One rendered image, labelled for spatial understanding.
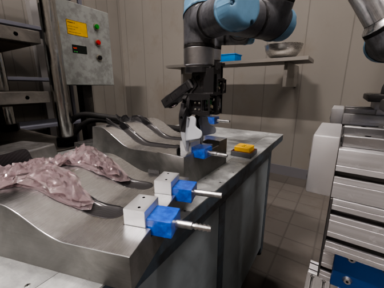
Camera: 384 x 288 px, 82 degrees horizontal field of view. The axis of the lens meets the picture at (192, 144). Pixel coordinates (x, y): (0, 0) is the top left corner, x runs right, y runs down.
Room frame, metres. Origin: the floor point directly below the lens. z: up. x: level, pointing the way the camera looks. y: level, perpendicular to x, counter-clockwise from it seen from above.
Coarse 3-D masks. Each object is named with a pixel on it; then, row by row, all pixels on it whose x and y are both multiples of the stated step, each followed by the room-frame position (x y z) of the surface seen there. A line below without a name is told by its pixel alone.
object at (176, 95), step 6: (186, 84) 0.58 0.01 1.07; (192, 84) 0.57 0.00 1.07; (174, 90) 0.60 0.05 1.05; (180, 90) 0.59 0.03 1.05; (186, 90) 0.58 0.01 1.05; (168, 96) 0.61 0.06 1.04; (174, 96) 0.60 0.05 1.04; (180, 96) 0.59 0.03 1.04; (162, 102) 0.62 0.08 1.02; (168, 102) 0.61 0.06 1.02; (174, 102) 0.61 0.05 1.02
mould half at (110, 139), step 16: (96, 128) 0.71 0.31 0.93; (112, 128) 0.71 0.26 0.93; (144, 128) 0.79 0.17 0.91; (160, 128) 0.84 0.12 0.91; (80, 144) 0.77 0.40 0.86; (96, 144) 0.72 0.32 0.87; (112, 144) 0.67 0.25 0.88; (128, 144) 0.66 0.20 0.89; (176, 144) 0.66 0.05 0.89; (208, 144) 0.65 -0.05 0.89; (224, 144) 0.72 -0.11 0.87; (128, 160) 0.64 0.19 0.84; (144, 160) 0.60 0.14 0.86; (160, 160) 0.57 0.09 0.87; (176, 160) 0.54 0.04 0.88; (192, 160) 0.56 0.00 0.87; (208, 160) 0.63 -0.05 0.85; (224, 160) 0.73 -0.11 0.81; (192, 176) 0.56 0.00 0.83
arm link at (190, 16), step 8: (192, 0) 0.55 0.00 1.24; (200, 0) 0.54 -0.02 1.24; (184, 8) 0.57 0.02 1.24; (192, 8) 0.55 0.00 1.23; (184, 16) 0.57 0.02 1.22; (192, 16) 0.54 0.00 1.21; (184, 24) 0.57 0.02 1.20; (192, 24) 0.54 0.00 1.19; (184, 32) 0.57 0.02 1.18; (192, 32) 0.55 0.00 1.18; (200, 32) 0.53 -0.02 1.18; (184, 40) 0.57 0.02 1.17; (192, 40) 0.55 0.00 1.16; (200, 40) 0.54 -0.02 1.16; (208, 40) 0.55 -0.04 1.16; (184, 48) 0.58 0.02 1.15
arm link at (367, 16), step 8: (352, 0) 0.82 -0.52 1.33; (360, 0) 0.80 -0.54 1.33; (368, 0) 0.78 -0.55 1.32; (376, 0) 0.77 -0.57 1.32; (360, 8) 0.80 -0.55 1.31; (368, 8) 0.79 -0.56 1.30; (376, 8) 0.78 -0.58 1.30; (360, 16) 0.81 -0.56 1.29; (368, 16) 0.79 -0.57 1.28; (376, 16) 0.78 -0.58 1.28; (368, 24) 0.80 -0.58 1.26; (376, 24) 0.78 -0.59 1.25; (368, 32) 0.80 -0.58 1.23; (376, 32) 0.78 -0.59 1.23; (368, 40) 0.81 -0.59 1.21; (376, 40) 0.78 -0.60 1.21; (368, 48) 0.83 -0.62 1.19; (376, 48) 0.79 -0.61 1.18; (368, 56) 0.84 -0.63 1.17; (376, 56) 0.81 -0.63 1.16
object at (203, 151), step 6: (180, 144) 0.58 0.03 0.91; (192, 144) 0.57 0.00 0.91; (198, 144) 0.60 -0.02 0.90; (192, 150) 0.57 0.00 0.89; (198, 150) 0.56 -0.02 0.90; (204, 150) 0.55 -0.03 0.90; (210, 150) 0.57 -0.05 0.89; (198, 156) 0.56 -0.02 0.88; (204, 156) 0.55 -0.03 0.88; (222, 156) 0.54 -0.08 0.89
